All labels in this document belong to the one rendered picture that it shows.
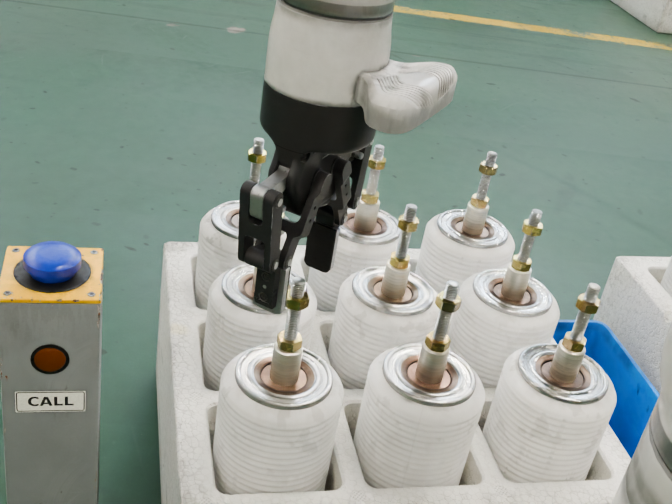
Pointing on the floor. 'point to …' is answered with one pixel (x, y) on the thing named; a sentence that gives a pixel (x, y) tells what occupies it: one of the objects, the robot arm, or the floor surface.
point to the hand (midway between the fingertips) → (296, 271)
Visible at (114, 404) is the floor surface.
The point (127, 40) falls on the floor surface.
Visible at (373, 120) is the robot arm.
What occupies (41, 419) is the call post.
